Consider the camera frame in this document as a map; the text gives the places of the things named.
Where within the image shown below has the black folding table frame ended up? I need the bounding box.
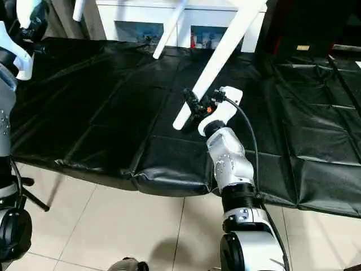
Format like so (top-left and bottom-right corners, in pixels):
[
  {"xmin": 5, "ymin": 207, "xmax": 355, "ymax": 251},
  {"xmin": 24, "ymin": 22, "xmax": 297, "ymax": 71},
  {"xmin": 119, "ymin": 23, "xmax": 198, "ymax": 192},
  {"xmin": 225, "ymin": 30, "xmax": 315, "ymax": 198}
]
[{"xmin": 20, "ymin": 169, "xmax": 62, "ymax": 212}]

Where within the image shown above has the black metal bar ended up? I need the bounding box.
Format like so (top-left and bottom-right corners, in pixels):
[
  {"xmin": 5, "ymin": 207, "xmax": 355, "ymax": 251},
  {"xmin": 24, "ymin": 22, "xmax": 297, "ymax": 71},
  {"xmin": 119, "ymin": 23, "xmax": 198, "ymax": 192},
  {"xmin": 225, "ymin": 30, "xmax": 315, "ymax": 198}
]
[{"xmin": 332, "ymin": 44, "xmax": 361, "ymax": 54}]

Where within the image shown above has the black mat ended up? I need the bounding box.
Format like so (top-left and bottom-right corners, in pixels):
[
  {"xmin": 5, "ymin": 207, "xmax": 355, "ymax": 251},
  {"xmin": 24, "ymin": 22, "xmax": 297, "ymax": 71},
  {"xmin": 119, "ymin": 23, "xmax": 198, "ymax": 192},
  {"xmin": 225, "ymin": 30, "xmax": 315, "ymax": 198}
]
[{"xmin": 10, "ymin": 36, "xmax": 361, "ymax": 218}]

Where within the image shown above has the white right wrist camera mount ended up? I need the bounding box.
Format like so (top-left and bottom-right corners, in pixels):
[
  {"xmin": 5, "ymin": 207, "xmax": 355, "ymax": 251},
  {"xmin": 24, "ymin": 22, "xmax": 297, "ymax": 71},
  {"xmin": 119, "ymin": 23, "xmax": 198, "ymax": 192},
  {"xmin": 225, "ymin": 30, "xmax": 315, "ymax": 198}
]
[{"xmin": 197, "ymin": 86, "xmax": 243, "ymax": 136}]

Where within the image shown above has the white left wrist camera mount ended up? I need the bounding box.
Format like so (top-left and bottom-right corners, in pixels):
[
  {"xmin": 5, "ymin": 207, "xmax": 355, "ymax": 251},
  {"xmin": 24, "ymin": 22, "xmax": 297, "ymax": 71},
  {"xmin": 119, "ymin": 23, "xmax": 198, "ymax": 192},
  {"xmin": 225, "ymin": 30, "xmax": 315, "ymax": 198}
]
[{"xmin": 0, "ymin": 0, "xmax": 43, "ymax": 81}]

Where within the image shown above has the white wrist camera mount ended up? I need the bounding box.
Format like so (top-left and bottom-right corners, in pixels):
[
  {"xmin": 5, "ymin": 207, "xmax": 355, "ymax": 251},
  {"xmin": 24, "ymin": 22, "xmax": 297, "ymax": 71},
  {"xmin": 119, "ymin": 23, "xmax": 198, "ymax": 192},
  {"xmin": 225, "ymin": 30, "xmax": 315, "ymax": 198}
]
[
  {"xmin": 197, "ymin": 86, "xmax": 243, "ymax": 136},
  {"xmin": 0, "ymin": 0, "xmax": 43, "ymax": 81}
]

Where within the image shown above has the white cabinet with glass doors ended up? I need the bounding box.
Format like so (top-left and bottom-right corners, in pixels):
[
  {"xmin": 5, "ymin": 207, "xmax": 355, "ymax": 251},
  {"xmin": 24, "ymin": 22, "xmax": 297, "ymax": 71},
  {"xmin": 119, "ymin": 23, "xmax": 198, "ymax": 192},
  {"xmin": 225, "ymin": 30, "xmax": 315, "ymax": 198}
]
[{"xmin": 95, "ymin": 0, "xmax": 267, "ymax": 54}]

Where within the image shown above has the grey curtain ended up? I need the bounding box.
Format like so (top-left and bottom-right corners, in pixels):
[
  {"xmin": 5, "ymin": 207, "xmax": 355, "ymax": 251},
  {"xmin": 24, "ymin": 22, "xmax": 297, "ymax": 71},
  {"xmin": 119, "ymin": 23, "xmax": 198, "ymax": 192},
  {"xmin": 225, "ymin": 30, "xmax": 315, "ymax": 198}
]
[{"xmin": 42, "ymin": 0, "xmax": 107, "ymax": 40}]

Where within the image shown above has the white plastic table leg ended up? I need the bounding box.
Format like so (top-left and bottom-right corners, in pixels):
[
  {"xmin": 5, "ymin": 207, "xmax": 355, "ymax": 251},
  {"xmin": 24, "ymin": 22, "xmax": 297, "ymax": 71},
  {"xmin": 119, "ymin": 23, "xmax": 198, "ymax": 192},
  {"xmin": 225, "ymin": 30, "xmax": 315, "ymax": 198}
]
[
  {"xmin": 172, "ymin": 0, "xmax": 268, "ymax": 131},
  {"xmin": 152, "ymin": 0, "xmax": 187, "ymax": 60},
  {"xmin": 72, "ymin": 0, "xmax": 87, "ymax": 22}
]

